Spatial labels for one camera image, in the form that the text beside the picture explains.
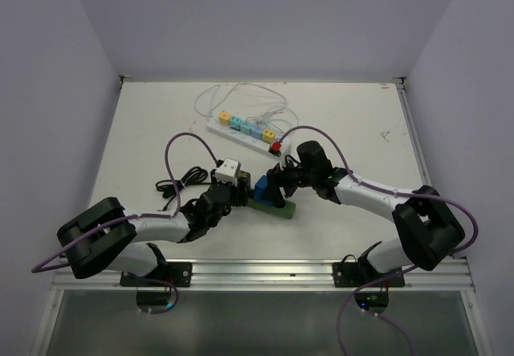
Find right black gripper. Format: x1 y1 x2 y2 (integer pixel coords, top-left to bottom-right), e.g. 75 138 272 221
261 153 316 203

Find blue plug adapter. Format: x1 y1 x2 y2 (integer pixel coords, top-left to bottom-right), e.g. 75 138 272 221
253 175 267 200

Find green power strip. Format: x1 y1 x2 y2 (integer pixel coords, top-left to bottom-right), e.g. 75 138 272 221
247 198 296 219

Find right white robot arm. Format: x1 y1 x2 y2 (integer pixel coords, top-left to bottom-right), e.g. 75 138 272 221
262 141 465 286

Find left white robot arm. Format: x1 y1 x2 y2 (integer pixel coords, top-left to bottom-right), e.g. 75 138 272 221
57 171 251 286

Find yellow plug right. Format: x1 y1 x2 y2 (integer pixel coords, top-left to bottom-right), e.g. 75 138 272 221
262 129 275 143

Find light blue plug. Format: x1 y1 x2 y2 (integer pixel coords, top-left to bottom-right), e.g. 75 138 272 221
239 122 254 136

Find teal plug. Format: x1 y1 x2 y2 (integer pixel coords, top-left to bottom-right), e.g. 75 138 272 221
229 116 243 131

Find white power strip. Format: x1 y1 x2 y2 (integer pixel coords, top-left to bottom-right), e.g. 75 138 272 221
206 119 272 157

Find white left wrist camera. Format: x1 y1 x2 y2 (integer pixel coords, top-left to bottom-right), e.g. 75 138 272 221
214 158 241 186

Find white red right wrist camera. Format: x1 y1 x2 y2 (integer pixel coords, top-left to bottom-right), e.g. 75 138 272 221
268 139 292 168

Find black power cord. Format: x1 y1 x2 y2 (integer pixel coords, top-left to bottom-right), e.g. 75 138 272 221
155 166 214 211

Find aluminium front rail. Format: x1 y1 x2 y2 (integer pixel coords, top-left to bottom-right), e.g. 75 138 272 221
51 257 477 293

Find aluminium rail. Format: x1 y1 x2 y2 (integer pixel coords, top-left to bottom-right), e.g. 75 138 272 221
51 257 477 293
393 76 455 259

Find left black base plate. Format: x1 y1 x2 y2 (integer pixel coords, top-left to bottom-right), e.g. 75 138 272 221
120 261 193 288

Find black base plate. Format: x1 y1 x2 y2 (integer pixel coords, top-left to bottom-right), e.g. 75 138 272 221
332 256 406 288
120 261 193 288

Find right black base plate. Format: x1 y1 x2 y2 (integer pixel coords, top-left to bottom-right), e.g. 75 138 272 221
332 256 406 288

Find aluminium right side rail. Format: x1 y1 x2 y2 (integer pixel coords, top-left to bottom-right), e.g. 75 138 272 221
393 76 455 259

